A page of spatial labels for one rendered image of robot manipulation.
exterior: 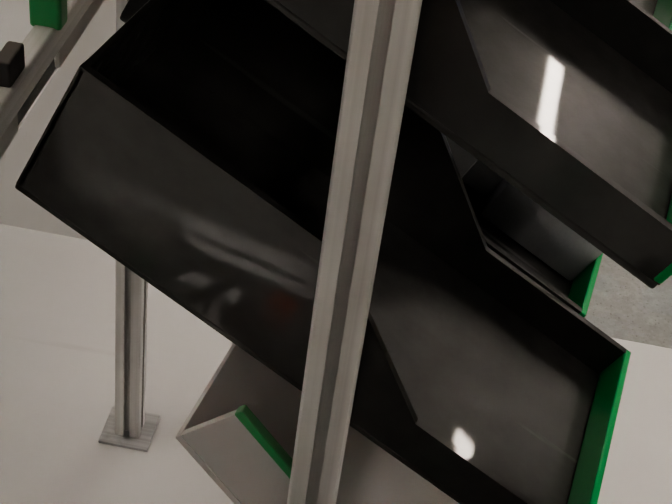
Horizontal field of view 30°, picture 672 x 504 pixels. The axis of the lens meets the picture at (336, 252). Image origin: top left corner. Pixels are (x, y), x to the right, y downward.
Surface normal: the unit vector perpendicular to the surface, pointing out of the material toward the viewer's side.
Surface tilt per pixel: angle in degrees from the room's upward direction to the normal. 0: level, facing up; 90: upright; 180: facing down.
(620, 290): 0
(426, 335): 25
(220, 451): 90
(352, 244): 90
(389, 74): 90
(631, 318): 0
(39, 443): 0
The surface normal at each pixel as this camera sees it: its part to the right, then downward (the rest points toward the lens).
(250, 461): -0.32, 0.57
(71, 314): 0.11, -0.77
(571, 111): 0.50, -0.58
